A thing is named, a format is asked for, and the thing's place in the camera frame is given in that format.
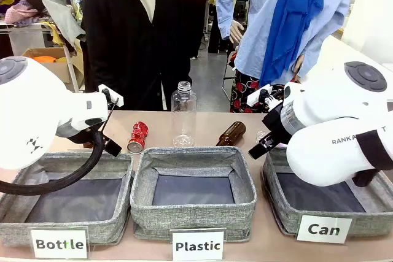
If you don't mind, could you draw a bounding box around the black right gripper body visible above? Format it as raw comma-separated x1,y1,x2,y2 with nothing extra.
262,104,293,152

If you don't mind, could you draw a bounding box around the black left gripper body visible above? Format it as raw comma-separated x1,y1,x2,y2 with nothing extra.
73,129,107,150

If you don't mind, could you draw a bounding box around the crushed red soda can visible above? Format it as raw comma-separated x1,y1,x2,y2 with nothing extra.
126,121,150,155

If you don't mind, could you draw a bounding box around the grey fabric basket Bottle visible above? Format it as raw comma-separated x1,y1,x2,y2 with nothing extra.
0,151,134,248

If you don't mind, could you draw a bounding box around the grey fabric basket Can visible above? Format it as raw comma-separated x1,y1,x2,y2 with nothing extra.
260,147,393,238

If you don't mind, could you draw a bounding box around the grey fabric basket Plastic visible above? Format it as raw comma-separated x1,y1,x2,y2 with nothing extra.
130,146,258,242

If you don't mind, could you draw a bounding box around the white Can label sign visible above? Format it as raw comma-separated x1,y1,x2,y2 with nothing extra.
296,214,353,244

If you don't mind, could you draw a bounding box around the small clear plastic cup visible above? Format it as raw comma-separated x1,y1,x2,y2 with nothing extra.
255,130,270,145

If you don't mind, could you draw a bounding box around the brown glass bottle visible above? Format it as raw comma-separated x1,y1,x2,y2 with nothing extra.
215,121,247,147

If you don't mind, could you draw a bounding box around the red floral black skirt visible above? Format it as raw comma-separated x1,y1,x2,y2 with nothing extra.
229,69,288,114

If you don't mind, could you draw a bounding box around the brown cardboard box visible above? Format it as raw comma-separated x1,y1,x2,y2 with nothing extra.
22,47,85,92

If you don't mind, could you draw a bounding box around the clear plastic bottle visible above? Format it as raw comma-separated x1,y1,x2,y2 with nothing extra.
171,80,198,148

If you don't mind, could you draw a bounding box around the orange item in box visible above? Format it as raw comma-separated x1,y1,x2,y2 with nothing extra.
33,55,57,64

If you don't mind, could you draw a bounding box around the person in black cardigan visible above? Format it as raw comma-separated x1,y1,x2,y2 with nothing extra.
80,0,193,112

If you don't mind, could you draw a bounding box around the blue scarf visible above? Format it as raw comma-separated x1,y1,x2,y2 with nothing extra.
259,0,325,88

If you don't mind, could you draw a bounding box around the white Bottle label sign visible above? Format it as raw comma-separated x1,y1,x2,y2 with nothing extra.
29,227,90,260

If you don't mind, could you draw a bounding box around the mannequin in light blue shirt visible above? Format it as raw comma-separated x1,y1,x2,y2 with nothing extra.
215,0,351,91

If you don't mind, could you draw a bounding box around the white Plastic label sign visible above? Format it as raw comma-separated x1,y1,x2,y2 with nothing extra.
170,228,227,262

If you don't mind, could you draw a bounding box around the grey jacket on mannequin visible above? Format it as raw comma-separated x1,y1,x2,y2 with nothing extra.
39,0,87,48

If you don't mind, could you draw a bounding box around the pile of mixed clothes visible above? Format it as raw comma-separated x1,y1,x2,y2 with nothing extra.
0,0,52,27

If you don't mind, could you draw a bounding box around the thin black camera cable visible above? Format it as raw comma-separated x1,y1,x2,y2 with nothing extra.
99,98,120,136

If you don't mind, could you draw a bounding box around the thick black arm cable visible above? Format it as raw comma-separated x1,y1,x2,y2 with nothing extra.
0,129,106,196

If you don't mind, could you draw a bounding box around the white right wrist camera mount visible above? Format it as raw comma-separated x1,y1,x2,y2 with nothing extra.
247,85,283,107

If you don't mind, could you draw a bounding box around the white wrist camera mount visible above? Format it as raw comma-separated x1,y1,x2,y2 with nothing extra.
247,85,283,107
98,83,125,107

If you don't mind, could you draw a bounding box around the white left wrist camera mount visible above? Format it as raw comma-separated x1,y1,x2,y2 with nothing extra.
98,83,125,107

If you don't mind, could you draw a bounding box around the black cable sleeve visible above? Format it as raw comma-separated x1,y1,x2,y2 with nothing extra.
352,129,393,188

